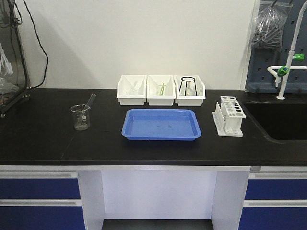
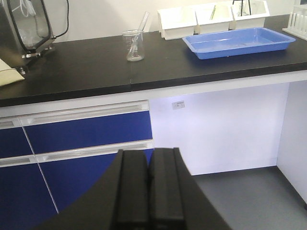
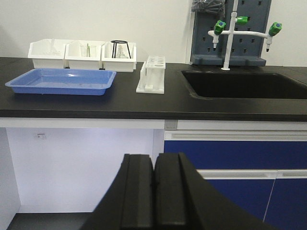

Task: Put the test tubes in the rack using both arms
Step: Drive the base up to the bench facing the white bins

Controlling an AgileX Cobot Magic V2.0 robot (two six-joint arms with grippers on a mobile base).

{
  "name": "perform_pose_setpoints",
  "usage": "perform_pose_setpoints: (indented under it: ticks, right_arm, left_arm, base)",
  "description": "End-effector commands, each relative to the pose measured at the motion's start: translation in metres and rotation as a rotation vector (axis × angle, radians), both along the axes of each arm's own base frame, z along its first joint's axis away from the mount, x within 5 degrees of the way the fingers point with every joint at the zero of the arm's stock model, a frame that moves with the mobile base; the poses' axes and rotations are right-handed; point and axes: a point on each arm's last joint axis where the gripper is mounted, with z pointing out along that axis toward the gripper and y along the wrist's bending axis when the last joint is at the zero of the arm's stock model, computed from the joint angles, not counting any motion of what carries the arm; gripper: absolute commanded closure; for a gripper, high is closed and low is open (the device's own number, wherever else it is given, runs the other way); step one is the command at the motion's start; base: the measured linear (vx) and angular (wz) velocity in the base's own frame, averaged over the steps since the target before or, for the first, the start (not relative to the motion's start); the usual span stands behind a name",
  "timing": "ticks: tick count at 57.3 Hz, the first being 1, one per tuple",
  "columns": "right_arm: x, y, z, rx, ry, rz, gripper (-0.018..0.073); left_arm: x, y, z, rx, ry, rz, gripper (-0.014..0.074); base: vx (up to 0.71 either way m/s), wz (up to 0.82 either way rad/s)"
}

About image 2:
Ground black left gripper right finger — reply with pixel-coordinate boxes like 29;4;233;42
149;148;186;230

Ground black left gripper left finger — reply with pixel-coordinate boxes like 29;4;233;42
116;150;149;230

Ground clear glass test tube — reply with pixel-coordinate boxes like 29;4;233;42
127;11;150;59

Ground white test tube rack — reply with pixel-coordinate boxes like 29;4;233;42
282;0;307;41

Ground blue drawer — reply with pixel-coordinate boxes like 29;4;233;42
20;101;153;154
36;139;154;213
0;164;57;230
0;117;33;158

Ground left lower blue drawer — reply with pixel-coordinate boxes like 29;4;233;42
0;164;57;230

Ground left upper blue drawer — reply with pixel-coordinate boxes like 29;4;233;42
0;117;33;158

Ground clear glass beaker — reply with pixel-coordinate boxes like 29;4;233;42
122;30;145;62

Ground blue plastic tray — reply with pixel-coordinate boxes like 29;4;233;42
182;27;296;59

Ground white left storage bin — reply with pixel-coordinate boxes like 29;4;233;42
157;7;197;40

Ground white storage bin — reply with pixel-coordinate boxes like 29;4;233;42
194;3;233;35
229;0;270;30
157;7;197;40

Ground white middle storage bin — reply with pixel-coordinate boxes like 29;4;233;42
194;3;233;35

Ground green yellow plastic spatulas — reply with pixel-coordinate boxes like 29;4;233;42
210;5;216;20

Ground white right storage bin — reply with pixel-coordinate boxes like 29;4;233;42
229;0;270;30

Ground steel lab appliance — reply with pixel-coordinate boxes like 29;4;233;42
0;0;55;75

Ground white wall socket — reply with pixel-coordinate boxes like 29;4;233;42
172;101;185;110

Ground black power cable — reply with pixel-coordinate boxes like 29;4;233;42
53;0;70;39

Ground black tripod ring stand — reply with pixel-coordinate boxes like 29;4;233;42
232;0;252;16

